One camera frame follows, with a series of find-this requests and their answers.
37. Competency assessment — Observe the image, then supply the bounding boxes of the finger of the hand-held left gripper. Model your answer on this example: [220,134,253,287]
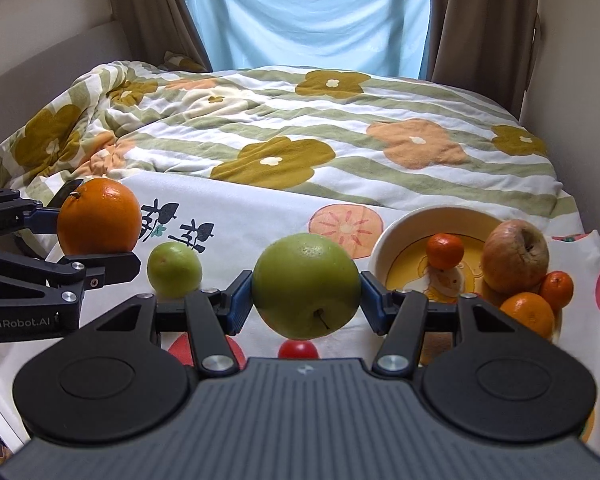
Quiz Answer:
[0,247,142,307]
[0,189,63,241]

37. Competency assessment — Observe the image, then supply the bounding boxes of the black smartphone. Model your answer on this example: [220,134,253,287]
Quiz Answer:
[55,179,84,209]

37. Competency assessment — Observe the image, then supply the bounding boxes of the white persimmon print cloth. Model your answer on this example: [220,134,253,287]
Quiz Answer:
[0,170,600,453]

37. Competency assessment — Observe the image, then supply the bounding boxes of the large green apple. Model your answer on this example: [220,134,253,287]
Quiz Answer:
[251,232,361,341]

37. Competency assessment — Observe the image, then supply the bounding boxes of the wrinkled yellow apple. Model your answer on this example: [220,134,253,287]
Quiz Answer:
[482,219,551,295]

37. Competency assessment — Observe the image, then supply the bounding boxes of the floral pillow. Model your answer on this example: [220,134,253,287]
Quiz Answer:
[159,51,208,75]

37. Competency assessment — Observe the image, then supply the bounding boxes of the floral striped blanket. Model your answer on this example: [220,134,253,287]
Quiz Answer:
[0,60,578,221]

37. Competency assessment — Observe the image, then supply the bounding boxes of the small tangerine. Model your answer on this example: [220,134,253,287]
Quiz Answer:
[538,270,575,311]
[426,232,466,271]

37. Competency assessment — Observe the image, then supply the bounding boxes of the red cherry tomato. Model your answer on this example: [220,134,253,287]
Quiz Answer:
[278,339,321,359]

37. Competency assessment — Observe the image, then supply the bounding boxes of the small green apple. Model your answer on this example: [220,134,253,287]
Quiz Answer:
[146,241,203,299]

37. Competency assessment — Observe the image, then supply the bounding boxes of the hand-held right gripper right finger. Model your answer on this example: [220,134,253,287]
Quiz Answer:
[359,270,531,377]

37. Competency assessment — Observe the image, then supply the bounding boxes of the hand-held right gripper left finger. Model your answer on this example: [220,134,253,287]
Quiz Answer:
[77,270,255,377]

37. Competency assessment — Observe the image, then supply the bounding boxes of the large orange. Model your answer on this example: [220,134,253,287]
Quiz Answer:
[56,177,143,256]
[500,291,556,342]

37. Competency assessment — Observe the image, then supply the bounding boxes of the beige bed headboard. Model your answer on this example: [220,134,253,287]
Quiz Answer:
[0,20,133,186]

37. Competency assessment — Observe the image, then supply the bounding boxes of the yellow cartoon plate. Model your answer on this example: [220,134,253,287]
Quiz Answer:
[369,205,566,367]

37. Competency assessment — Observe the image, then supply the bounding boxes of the blue sheer curtain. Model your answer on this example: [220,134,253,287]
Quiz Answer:
[180,0,438,81]

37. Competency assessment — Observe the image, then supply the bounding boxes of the brown curtain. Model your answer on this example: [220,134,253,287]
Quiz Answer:
[427,0,543,116]
[105,0,213,73]

